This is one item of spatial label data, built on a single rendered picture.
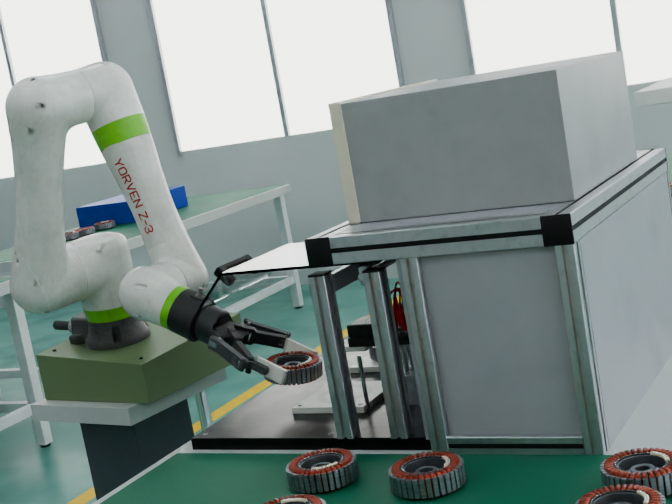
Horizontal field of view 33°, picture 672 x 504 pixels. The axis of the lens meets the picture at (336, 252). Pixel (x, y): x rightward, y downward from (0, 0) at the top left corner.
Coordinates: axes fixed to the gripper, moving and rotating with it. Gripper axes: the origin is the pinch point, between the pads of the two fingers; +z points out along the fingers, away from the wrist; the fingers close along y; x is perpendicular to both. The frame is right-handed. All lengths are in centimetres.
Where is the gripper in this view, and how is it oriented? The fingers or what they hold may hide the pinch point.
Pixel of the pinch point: (292, 364)
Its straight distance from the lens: 219.4
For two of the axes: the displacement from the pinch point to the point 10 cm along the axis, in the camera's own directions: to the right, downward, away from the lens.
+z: 8.6, 3.8, -3.5
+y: 4.5, -2.2, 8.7
